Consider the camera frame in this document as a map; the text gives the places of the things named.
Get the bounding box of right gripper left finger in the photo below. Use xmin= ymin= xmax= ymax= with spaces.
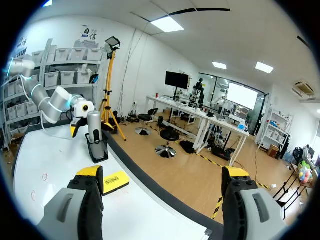
xmin=36 ymin=165 xmax=105 ymax=240

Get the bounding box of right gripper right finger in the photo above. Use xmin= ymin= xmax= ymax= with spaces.
xmin=221 ymin=165 xmax=291 ymax=240

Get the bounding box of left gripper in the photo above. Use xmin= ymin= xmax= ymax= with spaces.
xmin=69 ymin=100 xmax=95 ymax=139

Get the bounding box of grey hand-held probe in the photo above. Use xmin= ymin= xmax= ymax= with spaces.
xmin=86 ymin=111 xmax=106 ymax=160

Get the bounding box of yellow whiteboard eraser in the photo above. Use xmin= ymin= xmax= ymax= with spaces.
xmin=102 ymin=170 xmax=131 ymax=196

